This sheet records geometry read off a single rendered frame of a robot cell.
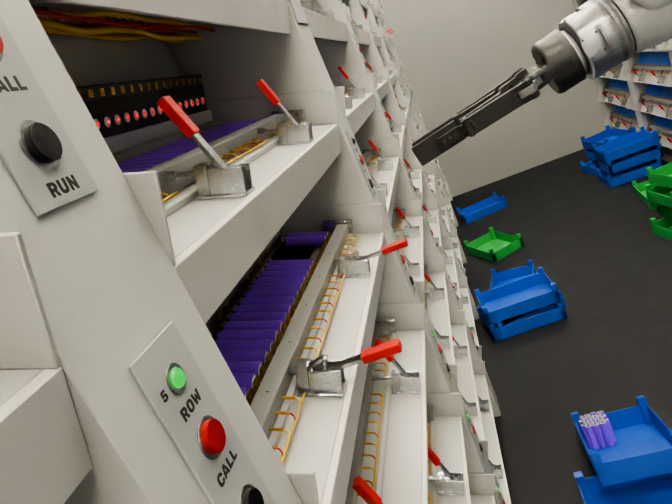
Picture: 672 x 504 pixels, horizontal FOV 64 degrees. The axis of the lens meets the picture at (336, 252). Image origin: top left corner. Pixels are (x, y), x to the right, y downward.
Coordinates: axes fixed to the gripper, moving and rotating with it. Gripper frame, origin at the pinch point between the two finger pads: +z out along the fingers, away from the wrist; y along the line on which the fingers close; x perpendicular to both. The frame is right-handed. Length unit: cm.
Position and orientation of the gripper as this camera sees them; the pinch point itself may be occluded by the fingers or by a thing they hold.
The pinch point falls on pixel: (437, 141)
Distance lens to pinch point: 79.2
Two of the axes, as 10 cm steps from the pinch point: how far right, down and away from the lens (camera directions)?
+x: 5.7, 7.9, 2.1
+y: -1.4, 3.5, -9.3
